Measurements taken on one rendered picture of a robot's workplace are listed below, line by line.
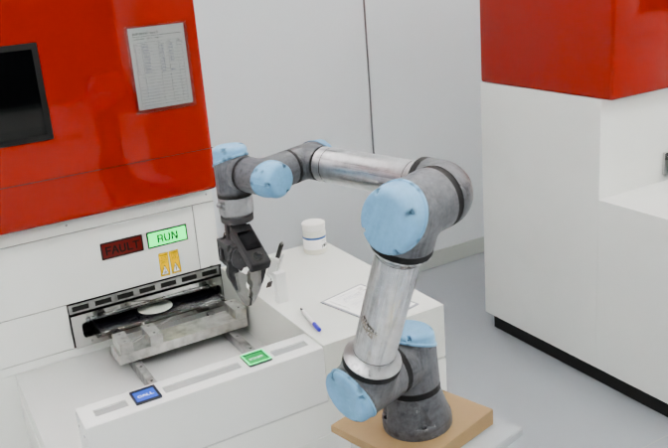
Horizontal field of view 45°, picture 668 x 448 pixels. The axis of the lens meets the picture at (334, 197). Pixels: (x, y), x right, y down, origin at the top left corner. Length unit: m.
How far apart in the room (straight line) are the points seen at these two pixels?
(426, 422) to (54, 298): 1.08
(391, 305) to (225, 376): 0.52
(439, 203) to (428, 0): 3.20
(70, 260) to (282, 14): 2.12
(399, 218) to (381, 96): 3.07
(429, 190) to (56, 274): 1.23
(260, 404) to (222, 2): 2.41
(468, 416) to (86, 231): 1.11
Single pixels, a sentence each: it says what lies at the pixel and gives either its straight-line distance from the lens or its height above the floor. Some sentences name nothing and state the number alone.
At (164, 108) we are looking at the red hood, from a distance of 2.20.
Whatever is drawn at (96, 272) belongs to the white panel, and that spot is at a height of 1.05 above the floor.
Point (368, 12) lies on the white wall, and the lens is 4.27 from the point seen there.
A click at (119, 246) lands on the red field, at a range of 2.29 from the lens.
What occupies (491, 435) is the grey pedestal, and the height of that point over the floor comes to 0.82.
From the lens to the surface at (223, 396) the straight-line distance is 1.82.
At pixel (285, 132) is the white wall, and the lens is 4.09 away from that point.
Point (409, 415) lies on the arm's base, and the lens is 1.73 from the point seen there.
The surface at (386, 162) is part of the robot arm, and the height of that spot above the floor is 1.44.
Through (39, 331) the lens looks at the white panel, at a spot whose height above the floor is 0.92.
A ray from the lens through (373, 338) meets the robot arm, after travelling 1.51.
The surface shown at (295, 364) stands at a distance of 1.87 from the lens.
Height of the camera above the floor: 1.84
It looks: 17 degrees down
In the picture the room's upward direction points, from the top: 5 degrees counter-clockwise
